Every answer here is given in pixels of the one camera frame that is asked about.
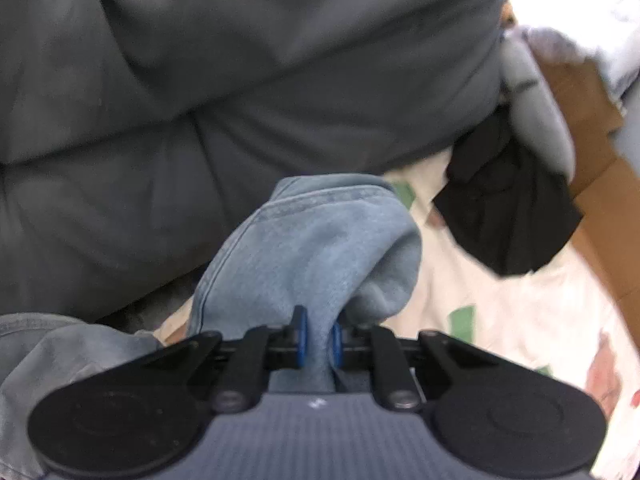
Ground grey plush pillow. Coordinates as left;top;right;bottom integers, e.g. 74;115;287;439
500;30;576;181

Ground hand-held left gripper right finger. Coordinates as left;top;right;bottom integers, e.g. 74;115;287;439
330;320;501;411

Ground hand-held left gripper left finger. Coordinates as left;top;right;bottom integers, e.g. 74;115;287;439
132;305;308;413

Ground cream bear print bed sheet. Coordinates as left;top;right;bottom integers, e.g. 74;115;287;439
155;150;640;480

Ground black garment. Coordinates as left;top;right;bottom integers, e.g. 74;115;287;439
432;105;583;277

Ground crumpled clear plastic wrap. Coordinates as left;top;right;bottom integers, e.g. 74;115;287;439
527;26;603;63

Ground dark grey duvet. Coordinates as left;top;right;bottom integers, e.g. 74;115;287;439
0;0;508;322

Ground light blue denim pants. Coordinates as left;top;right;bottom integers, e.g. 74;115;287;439
0;174;423;480

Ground brown cardboard sheet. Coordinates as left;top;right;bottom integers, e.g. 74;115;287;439
535;55;640;351

